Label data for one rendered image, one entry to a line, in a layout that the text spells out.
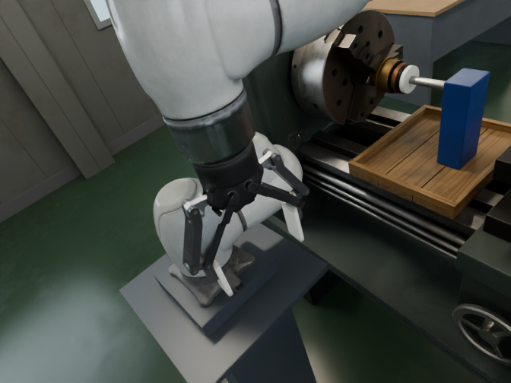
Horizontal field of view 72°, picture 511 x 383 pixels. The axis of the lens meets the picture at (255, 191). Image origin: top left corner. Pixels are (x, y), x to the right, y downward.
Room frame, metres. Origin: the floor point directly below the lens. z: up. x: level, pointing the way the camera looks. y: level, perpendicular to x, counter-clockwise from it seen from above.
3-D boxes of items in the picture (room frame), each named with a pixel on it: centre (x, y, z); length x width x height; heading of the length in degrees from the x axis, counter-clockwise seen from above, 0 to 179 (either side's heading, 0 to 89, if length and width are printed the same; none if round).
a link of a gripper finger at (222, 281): (0.33, 0.08, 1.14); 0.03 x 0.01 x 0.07; 24
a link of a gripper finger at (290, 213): (0.38, -0.04, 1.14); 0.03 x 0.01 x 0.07; 24
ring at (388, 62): (0.84, -0.44, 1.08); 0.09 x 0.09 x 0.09; 26
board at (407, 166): (0.72, -0.50, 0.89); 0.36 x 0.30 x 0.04; 116
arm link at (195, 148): (0.35, 0.02, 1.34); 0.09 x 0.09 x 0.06
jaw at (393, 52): (0.95, -0.48, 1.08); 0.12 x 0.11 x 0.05; 117
